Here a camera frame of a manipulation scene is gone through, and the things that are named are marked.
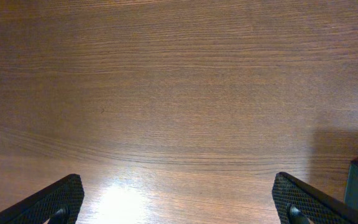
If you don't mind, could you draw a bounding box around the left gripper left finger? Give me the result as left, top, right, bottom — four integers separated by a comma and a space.
0, 174, 85, 224

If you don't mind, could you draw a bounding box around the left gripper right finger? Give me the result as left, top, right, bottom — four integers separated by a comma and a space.
272, 172, 358, 224

